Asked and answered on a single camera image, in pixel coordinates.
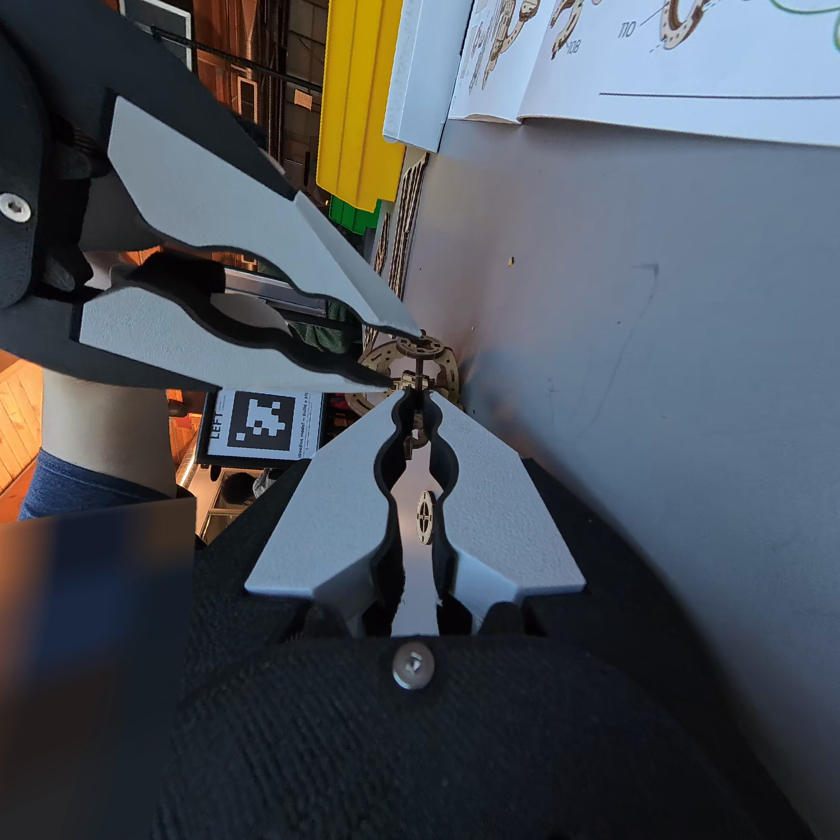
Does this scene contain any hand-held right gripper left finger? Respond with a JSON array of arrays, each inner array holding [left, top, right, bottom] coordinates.
[[244, 390, 409, 636]]

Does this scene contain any assembly instruction booklet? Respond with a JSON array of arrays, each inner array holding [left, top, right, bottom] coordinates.
[[448, 0, 840, 149]]

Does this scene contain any green plastic block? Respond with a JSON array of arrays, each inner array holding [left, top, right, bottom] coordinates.
[[327, 193, 383, 235]]

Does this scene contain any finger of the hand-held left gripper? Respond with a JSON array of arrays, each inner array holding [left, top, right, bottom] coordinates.
[[77, 251, 396, 394], [105, 95, 424, 347]]

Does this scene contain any person's blue jeans leg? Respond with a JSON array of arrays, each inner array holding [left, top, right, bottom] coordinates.
[[18, 451, 175, 522]]

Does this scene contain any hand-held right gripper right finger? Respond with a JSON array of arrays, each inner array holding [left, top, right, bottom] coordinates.
[[420, 390, 587, 636]]

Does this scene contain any wooden model assembly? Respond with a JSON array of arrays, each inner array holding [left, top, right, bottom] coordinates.
[[346, 330, 462, 421]]

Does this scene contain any yellow plastic board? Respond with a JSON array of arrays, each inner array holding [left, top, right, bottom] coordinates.
[[315, 0, 408, 212]]

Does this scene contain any laser-cut plywood sheet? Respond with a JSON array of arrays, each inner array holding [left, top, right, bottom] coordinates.
[[363, 147, 431, 352]]

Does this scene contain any white cardboard box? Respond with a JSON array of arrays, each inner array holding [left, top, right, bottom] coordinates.
[[382, 0, 475, 154]]

